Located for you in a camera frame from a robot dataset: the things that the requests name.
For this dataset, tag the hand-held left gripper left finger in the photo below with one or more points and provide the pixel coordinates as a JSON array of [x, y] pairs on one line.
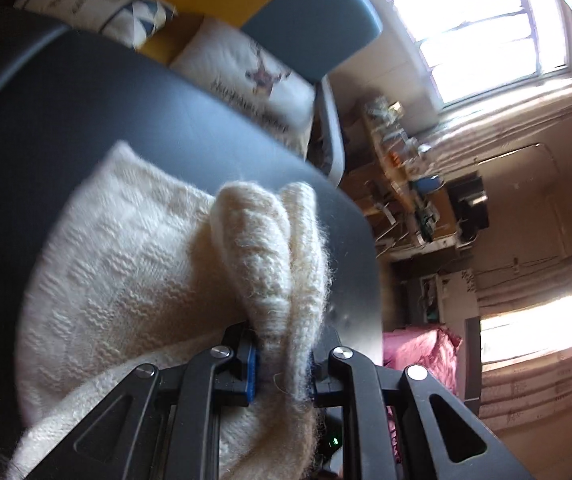
[[251, 375]]

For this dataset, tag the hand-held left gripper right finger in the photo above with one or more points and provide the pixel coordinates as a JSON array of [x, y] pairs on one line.
[[323, 385]]

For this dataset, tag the cream knit sweater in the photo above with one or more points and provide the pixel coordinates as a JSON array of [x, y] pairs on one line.
[[130, 260]]

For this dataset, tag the pink cloth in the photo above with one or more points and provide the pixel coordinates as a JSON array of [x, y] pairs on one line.
[[416, 350]]

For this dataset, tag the white cabinet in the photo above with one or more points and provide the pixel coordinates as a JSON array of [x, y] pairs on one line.
[[458, 285]]

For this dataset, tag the wooden desk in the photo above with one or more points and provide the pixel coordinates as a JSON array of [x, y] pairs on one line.
[[361, 175]]

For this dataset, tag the bright window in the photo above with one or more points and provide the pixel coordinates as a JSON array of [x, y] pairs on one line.
[[531, 330]]

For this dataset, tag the pale striped curtain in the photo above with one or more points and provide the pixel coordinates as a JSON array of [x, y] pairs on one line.
[[541, 390]]

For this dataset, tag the black monitor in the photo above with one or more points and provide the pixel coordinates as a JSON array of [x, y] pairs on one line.
[[468, 200]]

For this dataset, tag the pile of oranges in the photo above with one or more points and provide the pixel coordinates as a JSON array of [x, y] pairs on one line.
[[394, 160]]

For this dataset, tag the row of glass jars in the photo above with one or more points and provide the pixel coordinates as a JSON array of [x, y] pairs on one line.
[[391, 130]]

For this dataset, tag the deer print pillow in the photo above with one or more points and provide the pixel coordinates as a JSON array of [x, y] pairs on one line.
[[215, 55]]

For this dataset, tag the grey yellow blue sofa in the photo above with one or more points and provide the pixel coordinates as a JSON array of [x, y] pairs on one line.
[[311, 20]]

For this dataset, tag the triangle pattern pillow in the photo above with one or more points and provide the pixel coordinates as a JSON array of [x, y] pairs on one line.
[[140, 15]]

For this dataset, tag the barred window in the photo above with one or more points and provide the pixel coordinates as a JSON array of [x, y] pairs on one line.
[[466, 35]]

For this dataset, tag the white animal print pillow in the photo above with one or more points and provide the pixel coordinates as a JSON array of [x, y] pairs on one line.
[[75, 0]]

